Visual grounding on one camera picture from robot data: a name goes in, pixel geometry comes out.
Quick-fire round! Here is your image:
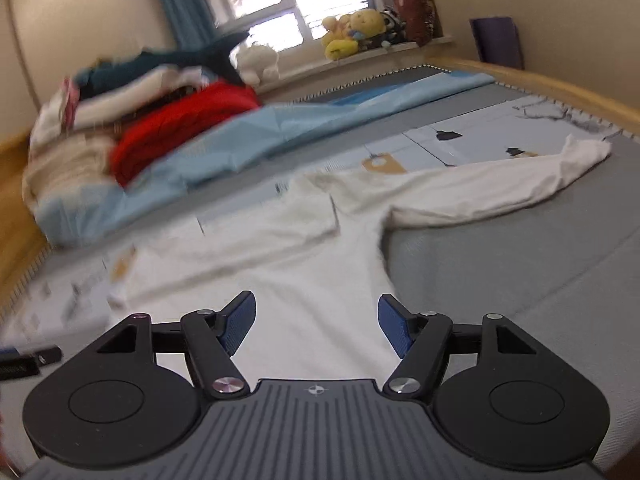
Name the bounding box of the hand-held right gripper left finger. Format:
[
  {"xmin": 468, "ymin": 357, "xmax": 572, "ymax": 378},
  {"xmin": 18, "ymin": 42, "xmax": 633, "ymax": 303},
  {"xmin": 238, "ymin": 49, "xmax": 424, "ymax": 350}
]
[{"xmin": 95, "ymin": 290, "xmax": 258, "ymax": 402}]

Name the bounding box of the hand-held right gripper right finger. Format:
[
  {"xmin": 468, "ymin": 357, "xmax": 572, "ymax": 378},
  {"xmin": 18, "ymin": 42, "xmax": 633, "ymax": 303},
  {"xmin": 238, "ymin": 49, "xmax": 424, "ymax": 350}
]
[{"xmin": 377, "ymin": 294, "xmax": 538, "ymax": 402}]

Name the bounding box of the white long-sleeve shirt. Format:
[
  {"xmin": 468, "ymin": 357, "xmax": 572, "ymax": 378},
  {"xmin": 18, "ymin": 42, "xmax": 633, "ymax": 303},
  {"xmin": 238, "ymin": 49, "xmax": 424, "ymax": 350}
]
[{"xmin": 107, "ymin": 139, "xmax": 613, "ymax": 383}]

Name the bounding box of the wooden headboard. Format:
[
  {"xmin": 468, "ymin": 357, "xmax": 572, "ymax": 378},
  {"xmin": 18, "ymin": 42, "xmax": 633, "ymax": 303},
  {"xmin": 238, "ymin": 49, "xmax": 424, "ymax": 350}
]
[{"xmin": 0, "ymin": 130, "xmax": 48, "ymax": 301}]

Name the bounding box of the grey bed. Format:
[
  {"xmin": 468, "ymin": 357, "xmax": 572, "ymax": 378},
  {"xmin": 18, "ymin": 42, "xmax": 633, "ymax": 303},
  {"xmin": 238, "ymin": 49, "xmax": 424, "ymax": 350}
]
[{"xmin": 0, "ymin": 62, "xmax": 640, "ymax": 480}]

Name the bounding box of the light blue quilt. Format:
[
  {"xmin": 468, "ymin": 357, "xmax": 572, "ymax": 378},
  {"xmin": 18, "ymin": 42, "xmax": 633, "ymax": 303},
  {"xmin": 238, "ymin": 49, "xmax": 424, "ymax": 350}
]
[{"xmin": 32, "ymin": 71, "xmax": 496, "ymax": 247}]

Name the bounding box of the red blanket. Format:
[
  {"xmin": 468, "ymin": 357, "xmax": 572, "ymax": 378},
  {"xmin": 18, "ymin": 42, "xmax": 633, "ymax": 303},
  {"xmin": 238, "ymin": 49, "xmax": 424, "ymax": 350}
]
[{"xmin": 110, "ymin": 82, "xmax": 262, "ymax": 188}]

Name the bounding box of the cream folded blanket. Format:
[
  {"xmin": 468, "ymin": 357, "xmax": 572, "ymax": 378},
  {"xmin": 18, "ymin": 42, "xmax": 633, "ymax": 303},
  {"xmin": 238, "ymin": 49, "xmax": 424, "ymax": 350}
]
[{"xmin": 22, "ymin": 135, "xmax": 121, "ymax": 206}]

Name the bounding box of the printed deer bed sheet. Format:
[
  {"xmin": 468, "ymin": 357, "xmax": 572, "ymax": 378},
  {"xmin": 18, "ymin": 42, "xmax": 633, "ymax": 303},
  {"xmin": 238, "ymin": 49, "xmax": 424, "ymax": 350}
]
[{"xmin": 0, "ymin": 97, "xmax": 640, "ymax": 341}]

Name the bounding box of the cream folded blankets stack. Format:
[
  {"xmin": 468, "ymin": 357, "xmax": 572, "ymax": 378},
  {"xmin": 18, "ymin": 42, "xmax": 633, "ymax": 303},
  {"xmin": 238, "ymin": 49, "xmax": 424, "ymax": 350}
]
[{"xmin": 75, "ymin": 67, "xmax": 211, "ymax": 126}]

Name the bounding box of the white folded cloth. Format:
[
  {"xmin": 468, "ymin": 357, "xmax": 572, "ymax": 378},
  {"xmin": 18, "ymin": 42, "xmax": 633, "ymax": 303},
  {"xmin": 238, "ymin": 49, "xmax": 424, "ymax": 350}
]
[{"xmin": 32, "ymin": 95, "xmax": 71, "ymax": 143}]

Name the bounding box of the blue shark plush toy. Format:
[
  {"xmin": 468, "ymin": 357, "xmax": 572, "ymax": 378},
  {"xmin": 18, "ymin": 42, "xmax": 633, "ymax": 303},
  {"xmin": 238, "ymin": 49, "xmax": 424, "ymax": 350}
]
[{"xmin": 80, "ymin": 30, "xmax": 251, "ymax": 88}]

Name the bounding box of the pink cloth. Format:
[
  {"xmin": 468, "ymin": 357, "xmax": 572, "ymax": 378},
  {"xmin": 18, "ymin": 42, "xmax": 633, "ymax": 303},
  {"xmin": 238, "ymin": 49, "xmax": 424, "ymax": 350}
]
[{"xmin": 62, "ymin": 77, "xmax": 82, "ymax": 127}]

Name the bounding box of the yellow plush toy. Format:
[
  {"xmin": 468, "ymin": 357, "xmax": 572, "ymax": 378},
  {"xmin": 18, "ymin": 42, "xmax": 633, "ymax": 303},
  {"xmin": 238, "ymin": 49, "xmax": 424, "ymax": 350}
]
[
  {"xmin": 350, "ymin": 9, "xmax": 385, "ymax": 43},
  {"xmin": 322, "ymin": 15, "xmax": 362, "ymax": 61}
]

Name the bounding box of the black and white plush toy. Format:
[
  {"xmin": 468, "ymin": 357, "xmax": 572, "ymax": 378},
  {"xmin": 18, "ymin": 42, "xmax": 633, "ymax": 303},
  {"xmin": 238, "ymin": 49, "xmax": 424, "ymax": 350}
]
[{"xmin": 380, "ymin": 10, "xmax": 407, "ymax": 47}]

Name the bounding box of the purple folded mat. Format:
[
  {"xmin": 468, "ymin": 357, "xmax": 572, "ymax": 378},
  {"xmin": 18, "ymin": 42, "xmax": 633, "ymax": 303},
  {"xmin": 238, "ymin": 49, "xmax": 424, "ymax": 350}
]
[{"xmin": 469, "ymin": 16, "xmax": 526, "ymax": 71}]

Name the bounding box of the red cushion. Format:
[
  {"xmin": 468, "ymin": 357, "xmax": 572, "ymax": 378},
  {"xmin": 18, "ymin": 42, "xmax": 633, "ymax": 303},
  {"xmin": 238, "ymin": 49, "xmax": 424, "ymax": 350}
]
[{"xmin": 392, "ymin": 0, "xmax": 441, "ymax": 46}]

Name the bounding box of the blue curtain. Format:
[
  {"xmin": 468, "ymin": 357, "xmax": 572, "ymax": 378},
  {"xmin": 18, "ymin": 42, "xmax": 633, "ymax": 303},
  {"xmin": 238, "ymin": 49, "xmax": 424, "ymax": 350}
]
[{"xmin": 150, "ymin": 0, "xmax": 221, "ymax": 53}]

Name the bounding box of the wooden bed side rail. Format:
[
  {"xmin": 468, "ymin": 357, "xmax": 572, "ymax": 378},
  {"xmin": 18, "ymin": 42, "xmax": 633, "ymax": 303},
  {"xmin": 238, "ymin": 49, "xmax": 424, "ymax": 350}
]
[{"xmin": 425, "ymin": 55, "xmax": 640, "ymax": 136}]

